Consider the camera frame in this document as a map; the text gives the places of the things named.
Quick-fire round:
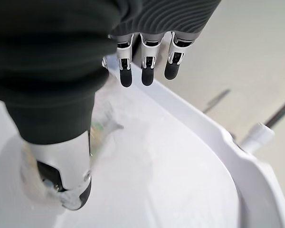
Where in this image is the white medical cart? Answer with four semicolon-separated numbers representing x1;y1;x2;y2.
0;53;285;228

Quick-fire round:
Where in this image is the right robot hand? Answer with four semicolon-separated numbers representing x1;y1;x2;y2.
0;0;222;211

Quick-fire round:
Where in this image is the green white medicine box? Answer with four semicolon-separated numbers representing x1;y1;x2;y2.
20;78;125;211

